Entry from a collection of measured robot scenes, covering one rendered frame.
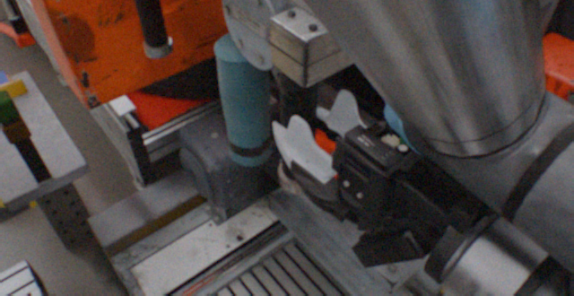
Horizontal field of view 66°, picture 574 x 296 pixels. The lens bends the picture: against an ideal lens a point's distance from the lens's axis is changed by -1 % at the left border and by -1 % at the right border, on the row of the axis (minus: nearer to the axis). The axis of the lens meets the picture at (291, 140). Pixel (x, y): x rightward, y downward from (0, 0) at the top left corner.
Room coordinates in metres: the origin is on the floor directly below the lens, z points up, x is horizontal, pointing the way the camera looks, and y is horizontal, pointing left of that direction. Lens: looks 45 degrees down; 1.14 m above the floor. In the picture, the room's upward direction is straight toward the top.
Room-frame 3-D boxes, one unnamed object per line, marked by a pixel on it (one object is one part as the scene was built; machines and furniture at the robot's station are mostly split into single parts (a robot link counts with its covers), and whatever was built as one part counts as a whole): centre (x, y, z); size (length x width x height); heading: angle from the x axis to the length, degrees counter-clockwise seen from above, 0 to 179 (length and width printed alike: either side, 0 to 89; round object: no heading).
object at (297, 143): (0.29, -0.01, 0.85); 0.09 x 0.03 x 0.06; 48
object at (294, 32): (0.36, -0.03, 0.93); 0.09 x 0.05 x 0.05; 129
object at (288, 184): (0.34, -0.01, 0.83); 0.04 x 0.04 x 0.16
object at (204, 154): (0.85, 0.07, 0.26); 0.42 x 0.18 x 0.35; 129
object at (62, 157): (0.75, 0.63, 0.44); 0.43 x 0.17 x 0.03; 39
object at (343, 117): (0.33, -0.05, 0.85); 0.09 x 0.03 x 0.06; 30
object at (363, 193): (0.23, -0.10, 0.86); 0.12 x 0.08 x 0.09; 39
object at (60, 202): (0.77, 0.65, 0.21); 0.10 x 0.10 x 0.42; 39
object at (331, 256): (0.70, -0.23, 0.13); 0.50 x 0.36 x 0.10; 39
